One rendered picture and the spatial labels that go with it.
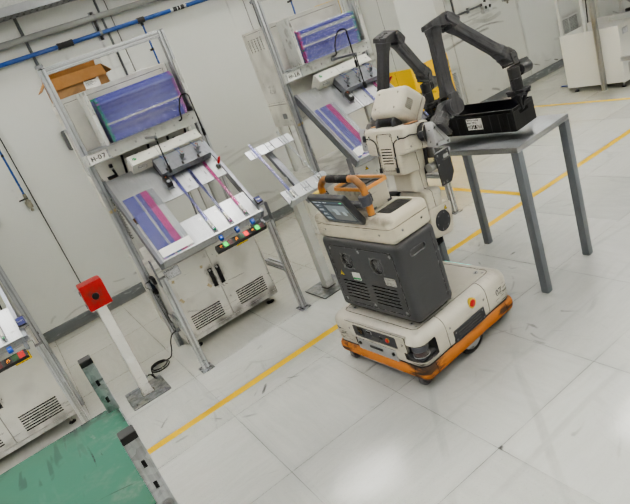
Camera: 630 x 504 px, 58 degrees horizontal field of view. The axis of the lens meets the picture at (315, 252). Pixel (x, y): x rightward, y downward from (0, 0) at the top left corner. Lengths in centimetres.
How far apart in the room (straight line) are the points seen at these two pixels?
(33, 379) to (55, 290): 169
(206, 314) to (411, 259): 174
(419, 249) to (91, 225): 334
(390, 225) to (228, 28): 361
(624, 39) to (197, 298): 490
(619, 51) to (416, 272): 458
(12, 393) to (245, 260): 156
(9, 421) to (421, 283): 243
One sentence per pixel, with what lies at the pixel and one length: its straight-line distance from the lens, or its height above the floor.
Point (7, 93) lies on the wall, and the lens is 510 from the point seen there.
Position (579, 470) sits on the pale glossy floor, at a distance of 223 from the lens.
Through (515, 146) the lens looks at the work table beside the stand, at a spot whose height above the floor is 80.
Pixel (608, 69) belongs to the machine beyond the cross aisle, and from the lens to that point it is 678.
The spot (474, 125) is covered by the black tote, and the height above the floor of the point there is 89.
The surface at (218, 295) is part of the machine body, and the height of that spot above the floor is 26.
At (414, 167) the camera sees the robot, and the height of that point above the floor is 87.
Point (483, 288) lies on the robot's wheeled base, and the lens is 280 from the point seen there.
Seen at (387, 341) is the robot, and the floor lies 23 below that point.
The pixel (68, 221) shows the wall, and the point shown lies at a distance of 515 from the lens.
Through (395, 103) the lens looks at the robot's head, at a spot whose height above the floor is 118.
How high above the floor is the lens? 162
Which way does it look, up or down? 21 degrees down
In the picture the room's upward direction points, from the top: 21 degrees counter-clockwise
